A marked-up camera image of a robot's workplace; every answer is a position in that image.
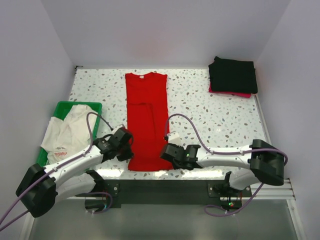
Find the red t shirt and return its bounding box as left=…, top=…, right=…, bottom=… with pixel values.
left=125, top=72, right=173, bottom=172

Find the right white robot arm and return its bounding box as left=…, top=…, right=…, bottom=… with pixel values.
left=160, top=139, right=288, bottom=197

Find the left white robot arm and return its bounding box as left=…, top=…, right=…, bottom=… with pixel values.
left=16, top=127, right=134, bottom=218

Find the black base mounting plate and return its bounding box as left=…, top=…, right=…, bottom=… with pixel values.
left=85, top=179, right=252, bottom=210

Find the white t shirt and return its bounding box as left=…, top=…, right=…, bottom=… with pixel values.
left=40, top=104, right=97, bottom=165

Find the green plastic basket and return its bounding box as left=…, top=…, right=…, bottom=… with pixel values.
left=36, top=101, right=103, bottom=167

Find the pink folded t shirt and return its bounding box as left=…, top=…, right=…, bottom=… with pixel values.
left=208, top=84, right=252, bottom=99

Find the black folded t shirt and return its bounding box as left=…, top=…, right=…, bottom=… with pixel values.
left=208, top=56, right=258, bottom=94

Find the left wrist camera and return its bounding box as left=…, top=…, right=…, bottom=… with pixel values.
left=111, top=124, right=126, bottom=136

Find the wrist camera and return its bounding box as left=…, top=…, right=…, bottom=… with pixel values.
left=111, top=124, right=126, bottom=136
left=164, top=131, right=181, bottom=146

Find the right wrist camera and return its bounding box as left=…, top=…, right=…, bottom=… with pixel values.
left=164, top=131, right=181, bottom=146

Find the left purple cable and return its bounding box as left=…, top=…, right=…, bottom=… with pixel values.
left=0, top=111, right=121, bottom=233

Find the aluminium frame rail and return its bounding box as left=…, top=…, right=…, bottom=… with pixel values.
left=231, top=178, right=296, bottom=201

